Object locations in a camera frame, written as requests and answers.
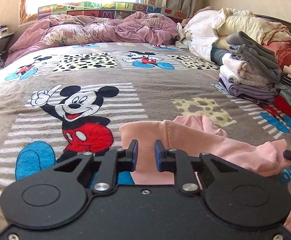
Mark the red folded garment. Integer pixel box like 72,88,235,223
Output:
274,95,291,117

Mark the dark grey folded blanket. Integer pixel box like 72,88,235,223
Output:
226,31,283,83

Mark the Mickey Mouse fleece blanket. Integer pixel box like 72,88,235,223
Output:
0,43,291,232

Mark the white padded jacket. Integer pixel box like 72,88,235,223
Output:
175,10,227,62

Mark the cream rumpled quilt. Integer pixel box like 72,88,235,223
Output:
217,8,291,45

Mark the lilac grey folded blanket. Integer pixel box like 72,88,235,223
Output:
218,77,278,102

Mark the beige patterned folded blanket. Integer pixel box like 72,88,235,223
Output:
220,53,271,87

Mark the crumpled purple quilt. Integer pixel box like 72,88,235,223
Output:
5,12,178,66

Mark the colourful alphabet headboard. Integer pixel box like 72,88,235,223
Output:
37,2,187,23

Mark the pink child sweatshirt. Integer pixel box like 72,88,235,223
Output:
118,114,291,235

